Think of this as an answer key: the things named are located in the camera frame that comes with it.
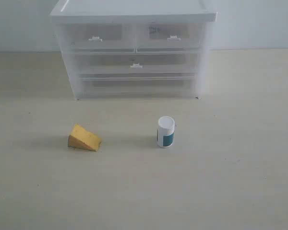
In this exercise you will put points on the white bottle with teal label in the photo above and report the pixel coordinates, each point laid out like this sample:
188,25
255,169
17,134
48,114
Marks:
165,131

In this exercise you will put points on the clear wide bottom drawer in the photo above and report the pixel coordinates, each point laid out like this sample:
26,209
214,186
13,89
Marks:
138,84

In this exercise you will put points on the clear wide drawer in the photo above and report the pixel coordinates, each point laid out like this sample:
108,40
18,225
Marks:
138,84
127,64

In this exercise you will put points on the clear wide middle drawer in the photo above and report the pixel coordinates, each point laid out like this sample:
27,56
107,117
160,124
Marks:
127,64

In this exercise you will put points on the yellow cheese wedge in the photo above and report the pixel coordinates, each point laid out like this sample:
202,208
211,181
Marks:
80,138

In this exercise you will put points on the white plastic drawer cabinet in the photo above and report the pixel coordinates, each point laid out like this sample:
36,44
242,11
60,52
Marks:
133,12

